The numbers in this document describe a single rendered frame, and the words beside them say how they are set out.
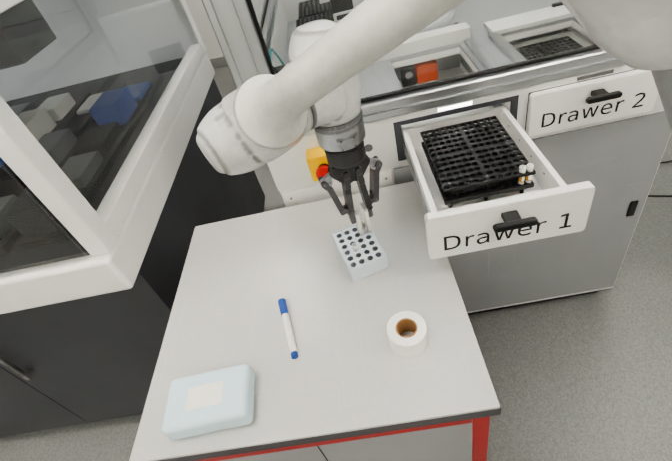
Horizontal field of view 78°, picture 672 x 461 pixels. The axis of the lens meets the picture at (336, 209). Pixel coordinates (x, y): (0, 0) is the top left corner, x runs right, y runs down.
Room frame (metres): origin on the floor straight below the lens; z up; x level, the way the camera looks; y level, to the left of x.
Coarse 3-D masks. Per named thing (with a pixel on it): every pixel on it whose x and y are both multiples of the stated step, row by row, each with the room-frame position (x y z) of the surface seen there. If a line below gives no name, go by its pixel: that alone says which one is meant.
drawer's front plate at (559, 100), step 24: (624, 72) 0.77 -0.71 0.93; (648, 72) 0.75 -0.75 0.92; (552, 96) 0.78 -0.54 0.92; (576, 96) 0.77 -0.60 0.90; (624, 96) 0.76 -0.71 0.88; (648, 96) 0.75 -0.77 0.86; (528, 120) 0.79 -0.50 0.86; (552, 120) 0.78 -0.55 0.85; (576, 120) 0.77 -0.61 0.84; (600, 120) 0.76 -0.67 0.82
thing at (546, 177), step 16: (480, 112) 0.83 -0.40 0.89; (496, 112) 0.83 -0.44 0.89; (416, 128) 0.85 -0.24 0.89; (432, 128) 0.85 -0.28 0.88; (512, 128) 0.75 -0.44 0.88; (416, 144) 0.85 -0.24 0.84; (528, 144) 0.67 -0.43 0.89; (416, 160) 0.72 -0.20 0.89; (528, 160) 0.66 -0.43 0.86; (544, 160) 0.60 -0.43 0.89; (416, 176) 0.69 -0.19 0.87; (432, 176) 0.72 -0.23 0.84; (544, 176) 0.59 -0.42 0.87; (432, 192) 0.67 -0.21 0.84; (512, 192) 0.60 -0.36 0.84; (528, 192) 0.59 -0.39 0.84; (432, 208) 0.56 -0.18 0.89; (448, 208) 0.61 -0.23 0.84
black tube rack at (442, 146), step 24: (480, 120) 0.80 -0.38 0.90; (432, 144) 0.76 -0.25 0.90; (456, 144) 0.73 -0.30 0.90; (480, 144) 0.71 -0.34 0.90; (504, 144) 0.68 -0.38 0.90; (432, 168) 0.71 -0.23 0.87; (456, 168) 0.66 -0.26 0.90; (480, 168) 0.63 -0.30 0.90; (504, 168) 0.61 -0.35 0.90; (456, 192) 0.61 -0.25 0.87; (480, 192) 0.59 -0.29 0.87; (504, 192) 0.58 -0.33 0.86
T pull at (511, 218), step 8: (504, 216) 0.48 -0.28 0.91; (512, 216) 0.47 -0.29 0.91; (520, 216) 0.47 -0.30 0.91; (496, 224) 0.46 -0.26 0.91; (504, 224) 0.46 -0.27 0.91; (512, 224) 0.46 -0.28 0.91; (520, 224) 0.45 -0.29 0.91; (528, 224) 0.45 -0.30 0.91; (536, 224) 0.45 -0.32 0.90; (496, 232) 0.46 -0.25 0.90
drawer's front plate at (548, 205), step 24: (552, 192) 0.48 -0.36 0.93; (576, 192) 0.47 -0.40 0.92; (432, 216) 0.51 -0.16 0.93; (456, 216) 0.50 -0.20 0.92; (480, 216) 0.49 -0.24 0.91; (528, 216) 0.48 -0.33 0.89; (552, 216) 0.48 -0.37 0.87; (576, 216) 0.47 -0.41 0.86; (432, 240) 0.51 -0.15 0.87; (456, 240) 0.50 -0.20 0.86; (480, 240) 0.49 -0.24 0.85; (504, 240) 0.49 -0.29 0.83; (528, 240) 0.48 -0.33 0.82
